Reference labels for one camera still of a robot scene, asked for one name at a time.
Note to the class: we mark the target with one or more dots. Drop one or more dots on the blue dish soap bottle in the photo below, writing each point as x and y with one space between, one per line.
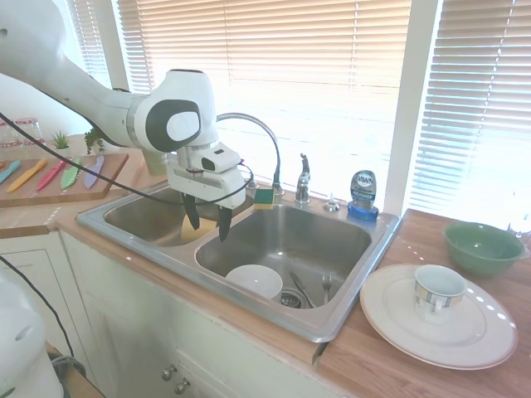
363 186

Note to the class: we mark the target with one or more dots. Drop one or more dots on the metal table knife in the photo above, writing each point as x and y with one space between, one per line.
299 286

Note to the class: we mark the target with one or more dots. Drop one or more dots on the narrow window blind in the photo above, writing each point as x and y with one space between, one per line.
93 41

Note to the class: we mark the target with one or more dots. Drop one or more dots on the clear glass vessel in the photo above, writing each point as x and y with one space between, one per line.
524 224

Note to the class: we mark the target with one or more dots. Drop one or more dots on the pale green cup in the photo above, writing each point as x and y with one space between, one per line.
154 163

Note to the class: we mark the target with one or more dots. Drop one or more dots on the wide window blind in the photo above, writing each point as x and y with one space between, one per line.
290 62

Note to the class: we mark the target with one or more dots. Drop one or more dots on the white kitchen cabinet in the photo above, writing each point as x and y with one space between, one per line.
124 311

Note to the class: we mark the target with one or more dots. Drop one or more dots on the yellow and green sponge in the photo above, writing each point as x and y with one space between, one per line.
264 199

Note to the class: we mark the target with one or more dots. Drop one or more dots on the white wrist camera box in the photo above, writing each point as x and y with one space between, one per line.
215 159

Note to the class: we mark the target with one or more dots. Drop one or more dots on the large white plate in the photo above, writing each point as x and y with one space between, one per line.
394 323

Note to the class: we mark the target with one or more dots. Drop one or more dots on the red knife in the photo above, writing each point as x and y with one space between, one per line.
50 176

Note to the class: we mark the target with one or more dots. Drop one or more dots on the plain yellow sponge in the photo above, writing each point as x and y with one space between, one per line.
203 230

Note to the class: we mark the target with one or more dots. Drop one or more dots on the white bowl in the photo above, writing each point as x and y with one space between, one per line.
253 282

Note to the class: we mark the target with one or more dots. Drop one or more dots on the metal drain strainer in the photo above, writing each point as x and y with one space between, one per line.
290 299

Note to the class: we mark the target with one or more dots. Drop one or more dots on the white patterned cup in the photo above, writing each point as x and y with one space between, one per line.
431 298

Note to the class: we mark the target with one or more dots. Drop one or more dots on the medium window blind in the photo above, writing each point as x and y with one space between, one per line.
477 103

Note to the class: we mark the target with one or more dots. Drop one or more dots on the orange knife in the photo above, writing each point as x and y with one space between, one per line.
25 176

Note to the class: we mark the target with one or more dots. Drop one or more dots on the purple knife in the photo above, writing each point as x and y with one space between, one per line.
92 174

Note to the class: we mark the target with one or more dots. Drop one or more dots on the metal cabinet knob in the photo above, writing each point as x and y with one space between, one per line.
168 372
182 385

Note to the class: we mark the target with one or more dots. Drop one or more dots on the leafy potted plant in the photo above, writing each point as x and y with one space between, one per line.
93 139

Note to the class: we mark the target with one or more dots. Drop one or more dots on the green knife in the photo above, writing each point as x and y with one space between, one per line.
69 176

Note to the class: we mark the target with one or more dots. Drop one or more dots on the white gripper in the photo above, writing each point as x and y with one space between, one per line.
207 186

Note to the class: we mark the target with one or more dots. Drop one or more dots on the teal knife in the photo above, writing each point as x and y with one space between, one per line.
10 171

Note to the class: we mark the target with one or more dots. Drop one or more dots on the small chrome sink cap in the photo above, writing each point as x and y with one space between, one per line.
330 206

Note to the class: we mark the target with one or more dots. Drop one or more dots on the glass jar red checked lid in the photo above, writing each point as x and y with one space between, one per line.
20 132

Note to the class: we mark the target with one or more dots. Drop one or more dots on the stainless steel double sink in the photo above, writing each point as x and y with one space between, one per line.
311 236

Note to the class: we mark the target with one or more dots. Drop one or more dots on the white window frame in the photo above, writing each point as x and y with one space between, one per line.
408 124

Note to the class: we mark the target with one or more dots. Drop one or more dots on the green bowl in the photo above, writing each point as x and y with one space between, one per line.
477 257

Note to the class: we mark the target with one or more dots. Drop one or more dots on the wooden cutting board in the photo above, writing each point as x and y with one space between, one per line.
112 166

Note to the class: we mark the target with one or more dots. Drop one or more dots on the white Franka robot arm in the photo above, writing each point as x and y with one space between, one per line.
103 108

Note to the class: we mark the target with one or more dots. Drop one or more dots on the chrome faucet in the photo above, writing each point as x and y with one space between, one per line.
304 182

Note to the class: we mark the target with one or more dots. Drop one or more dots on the spiky potted plant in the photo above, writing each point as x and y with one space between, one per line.
61 143

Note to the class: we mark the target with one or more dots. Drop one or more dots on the metal fork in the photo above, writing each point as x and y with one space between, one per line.
327 282

